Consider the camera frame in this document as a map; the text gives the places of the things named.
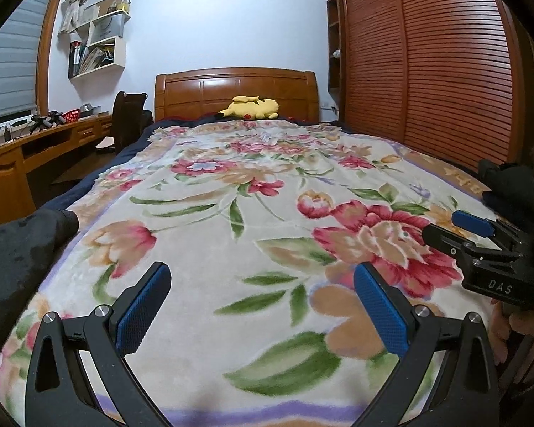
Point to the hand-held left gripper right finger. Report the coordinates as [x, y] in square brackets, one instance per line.
[380, 311]

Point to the wooden window frame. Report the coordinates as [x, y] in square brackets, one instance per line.
[44, 62]

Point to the wooden louvred wardrobe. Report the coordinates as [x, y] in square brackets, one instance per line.
[427, 62]

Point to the white wall shelf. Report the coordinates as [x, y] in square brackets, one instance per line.
[120, 53]

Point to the grey window blind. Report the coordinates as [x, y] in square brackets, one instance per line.
[9, 66]

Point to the black buttoned coat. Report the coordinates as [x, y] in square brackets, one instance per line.
[507, 182]

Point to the row of books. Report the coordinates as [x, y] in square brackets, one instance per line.
[95, 58]

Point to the yellow plush toy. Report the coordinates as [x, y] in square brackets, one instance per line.
[253, 107]

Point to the floral blanket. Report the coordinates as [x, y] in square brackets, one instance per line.
[249, 209]

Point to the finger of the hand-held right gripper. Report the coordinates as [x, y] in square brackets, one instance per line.
[449, 240]
[471, 223]

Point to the wooden bed headboard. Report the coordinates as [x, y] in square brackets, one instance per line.
[191, 93]

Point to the black tripod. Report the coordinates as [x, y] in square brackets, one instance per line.
[46, 121]

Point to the wooden desk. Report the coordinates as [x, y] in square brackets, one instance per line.
[4, 178]

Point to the red basket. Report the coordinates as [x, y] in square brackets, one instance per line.
[72, 115]

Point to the grey box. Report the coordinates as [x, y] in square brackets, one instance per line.
[89, 108]

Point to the black binder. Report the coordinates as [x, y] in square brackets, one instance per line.
[74, 58]

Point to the dark grey jacket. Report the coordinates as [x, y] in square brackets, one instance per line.
[18, 253]

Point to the yellow bottle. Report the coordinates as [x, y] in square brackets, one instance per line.
[124, 5]

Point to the grey paper bag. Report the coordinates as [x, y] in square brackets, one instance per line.
[107, 26]

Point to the dark wooden chair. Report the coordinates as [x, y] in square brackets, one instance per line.
[127, 120]

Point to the person's right hand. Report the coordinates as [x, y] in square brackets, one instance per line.
[520, 324]

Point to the cardboard box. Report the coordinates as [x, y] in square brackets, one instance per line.
[102, 4]

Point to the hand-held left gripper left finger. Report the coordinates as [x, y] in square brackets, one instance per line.
[144, 307]

